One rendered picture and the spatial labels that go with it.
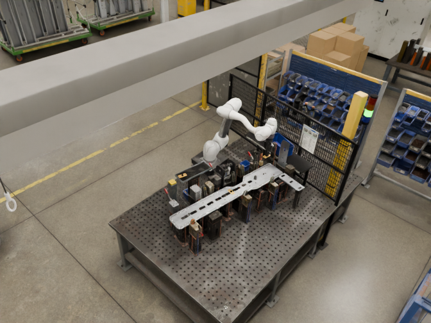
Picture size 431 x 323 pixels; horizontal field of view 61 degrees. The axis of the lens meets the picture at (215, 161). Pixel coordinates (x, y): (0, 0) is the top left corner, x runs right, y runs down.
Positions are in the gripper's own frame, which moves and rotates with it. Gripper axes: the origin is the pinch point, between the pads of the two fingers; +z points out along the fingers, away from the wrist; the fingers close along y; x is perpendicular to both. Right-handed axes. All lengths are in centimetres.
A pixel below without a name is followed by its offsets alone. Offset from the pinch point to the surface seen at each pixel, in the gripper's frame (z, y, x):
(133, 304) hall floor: 128, -8, -167
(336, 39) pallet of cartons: 35, -211, 418
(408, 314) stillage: 52, 182, -8
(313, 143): 1, 17, 54
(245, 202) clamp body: 32, 19, -43
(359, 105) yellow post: -62, 52, 58
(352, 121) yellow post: -43, 50, 58
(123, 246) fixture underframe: 92, -53, -149
